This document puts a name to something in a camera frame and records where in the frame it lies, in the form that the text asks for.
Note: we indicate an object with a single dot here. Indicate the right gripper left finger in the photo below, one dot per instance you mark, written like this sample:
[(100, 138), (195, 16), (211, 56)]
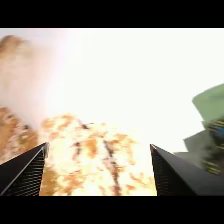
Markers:
[(23, 175)]

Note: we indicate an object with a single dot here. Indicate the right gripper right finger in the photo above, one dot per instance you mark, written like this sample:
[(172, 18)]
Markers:
[(180, 178)]

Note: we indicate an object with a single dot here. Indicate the dark striped garment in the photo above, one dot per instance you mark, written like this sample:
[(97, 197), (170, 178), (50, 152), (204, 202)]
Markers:
[(215, 143)]

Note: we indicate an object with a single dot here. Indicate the green garment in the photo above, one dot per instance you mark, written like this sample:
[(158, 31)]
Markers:
[(210, 105)]

